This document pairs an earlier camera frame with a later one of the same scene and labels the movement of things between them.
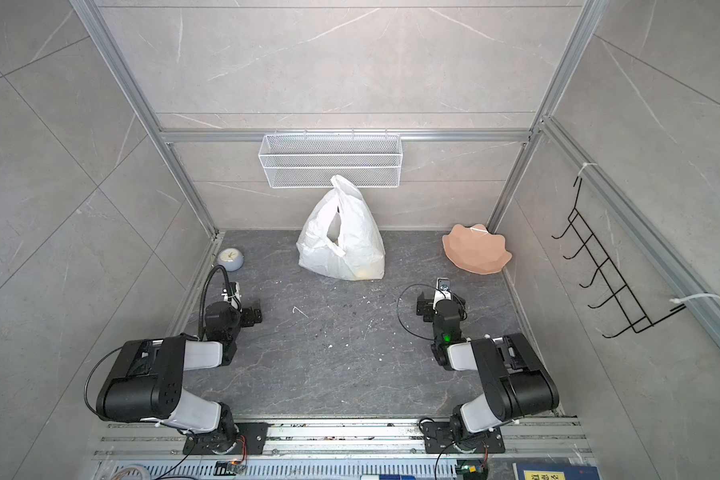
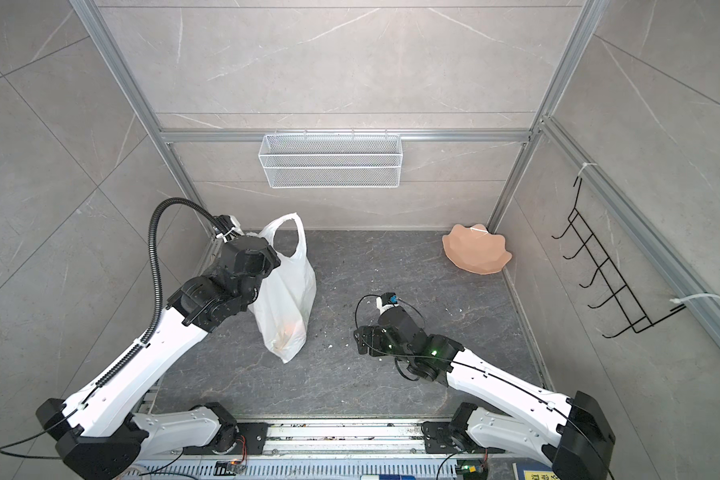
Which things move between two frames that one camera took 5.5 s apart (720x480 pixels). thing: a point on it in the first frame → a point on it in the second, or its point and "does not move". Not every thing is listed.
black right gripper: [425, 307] → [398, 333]
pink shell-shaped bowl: [476, 249] does not move
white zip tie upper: [585, 164] does not move
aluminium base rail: [340, 442] does not move
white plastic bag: [358, 253] → [286, 296]
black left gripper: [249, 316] → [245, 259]
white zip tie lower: [677, 300] does not move
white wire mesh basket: [314, 160] does not move
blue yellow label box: [536, 471] does not move
